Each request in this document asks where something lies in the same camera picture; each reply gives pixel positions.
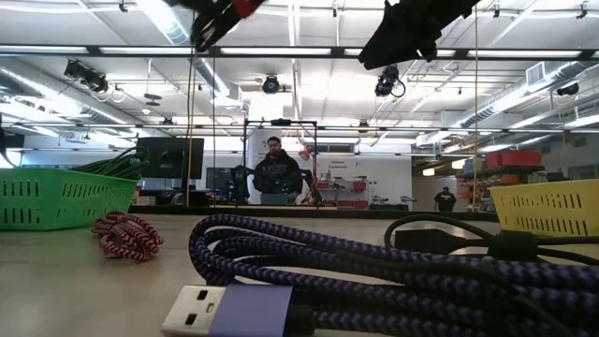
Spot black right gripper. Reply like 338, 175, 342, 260
358, 0, 483, 71

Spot black cable with red strap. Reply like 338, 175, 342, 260
189, 0, 268, 53

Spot black USB cable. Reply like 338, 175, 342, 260
383, 213, 599, 267

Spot green braided cable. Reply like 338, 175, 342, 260
69, 146, 151, 182
77, 162, 141, 182

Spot purple braided USB cable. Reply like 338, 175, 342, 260
160, 213, 599, 337

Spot red white braided cable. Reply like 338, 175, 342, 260
90, 210, 165, 262

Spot black overhead beam with lights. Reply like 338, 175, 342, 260
0, 44, 599, 60

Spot red parts rack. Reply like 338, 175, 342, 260
316, 179, 369, 208

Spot storage shelf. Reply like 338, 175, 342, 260
456, 164, 547, 212

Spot red storage bins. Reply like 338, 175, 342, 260
483, 149, 543, 169

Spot person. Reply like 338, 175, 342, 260
433, 186, 458, 213
252, 136, 304, 206

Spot yellow plastic basket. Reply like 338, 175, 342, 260
489, 179, 599, 238

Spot small black monitor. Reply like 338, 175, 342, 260
205, 167, 235, 193

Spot large black monitor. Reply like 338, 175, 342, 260
135, 136, 206, 181

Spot green plastic basket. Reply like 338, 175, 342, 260
0, 168, 140, 231

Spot black ceiling camera with cable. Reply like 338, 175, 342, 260
373, 64, 407, 98

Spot black aluminium table frame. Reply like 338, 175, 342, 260
129, 204, 500, 222

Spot black hanging cable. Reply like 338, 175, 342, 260
211, 51, 220, 207

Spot silver air duct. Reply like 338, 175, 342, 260
138, 0, 244, 111

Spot black ceiling camera pair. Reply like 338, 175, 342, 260
63, 59, 111, 95

